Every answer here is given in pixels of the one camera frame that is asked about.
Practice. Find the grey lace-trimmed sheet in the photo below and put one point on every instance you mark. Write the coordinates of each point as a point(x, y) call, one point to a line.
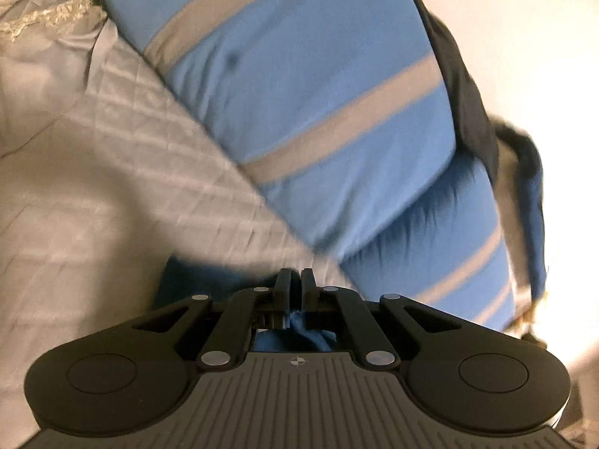
point(47, 79)

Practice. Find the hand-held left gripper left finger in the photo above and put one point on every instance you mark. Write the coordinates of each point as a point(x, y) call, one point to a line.
point(283, 290)

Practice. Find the grey quilted bedspread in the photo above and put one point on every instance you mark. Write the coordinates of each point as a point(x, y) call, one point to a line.
point(117, 196)

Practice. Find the black cloth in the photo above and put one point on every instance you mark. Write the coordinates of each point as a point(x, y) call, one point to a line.
point(468, 103)

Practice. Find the blue grey-striped pillow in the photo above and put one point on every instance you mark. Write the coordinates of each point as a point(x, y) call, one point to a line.
point(435, 243)
point(304, 103)

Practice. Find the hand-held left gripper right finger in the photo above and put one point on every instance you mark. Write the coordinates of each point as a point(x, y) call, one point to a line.
point(309, 290)

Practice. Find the dark blue sweatshirt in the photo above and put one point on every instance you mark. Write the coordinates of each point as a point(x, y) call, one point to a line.
point(196, 283)

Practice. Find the navy blue cloth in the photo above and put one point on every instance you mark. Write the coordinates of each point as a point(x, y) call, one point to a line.
point(533, 196)

